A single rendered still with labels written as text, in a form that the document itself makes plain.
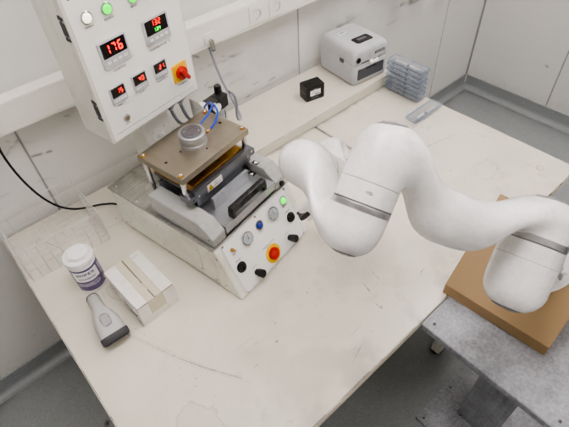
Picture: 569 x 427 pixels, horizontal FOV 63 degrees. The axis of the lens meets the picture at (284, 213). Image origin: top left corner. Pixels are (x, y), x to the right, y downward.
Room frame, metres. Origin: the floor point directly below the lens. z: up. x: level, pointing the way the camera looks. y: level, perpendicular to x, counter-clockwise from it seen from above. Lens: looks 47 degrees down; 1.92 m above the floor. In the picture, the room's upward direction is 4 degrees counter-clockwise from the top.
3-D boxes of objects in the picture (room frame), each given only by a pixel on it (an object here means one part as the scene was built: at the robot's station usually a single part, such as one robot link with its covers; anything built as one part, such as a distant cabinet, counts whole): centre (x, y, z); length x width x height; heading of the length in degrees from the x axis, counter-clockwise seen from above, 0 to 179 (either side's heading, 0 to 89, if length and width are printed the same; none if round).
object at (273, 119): (1.75, -0.12, 0.77); 0.84 x 0.30 x 0.04; 129
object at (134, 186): (1.09, 0.27, 0.93); 0.46 x 0.35 x 0.01; 50
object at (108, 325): (0.72, 0.54, 0.79); 0.20 x 0.08 x 0.08; 39
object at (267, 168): (1.12, 0.10, 0.96); 0.26 x 0.05 x 0.07; 50
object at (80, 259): (0.86, 0.61, 0.82); 0.09 x 0.09 x 0.15
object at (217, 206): (1.04, 0.21, 0.97); 0.30 x 0.22 x 0.08; 50
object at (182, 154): (1.10, 0.26, 1.08); 0.31 x 0.24 x 0.13; 140
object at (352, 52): (1.94, -0.36, 0.88); 0.25 x 0.20 x 0.17; 33
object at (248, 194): (0.95, 0.10, 0.99); 0.15 x 0.02 x 0.04; 140
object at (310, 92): (1.75, -0.15, 0.83); 0.09 x 0.06 x 0.07; 115
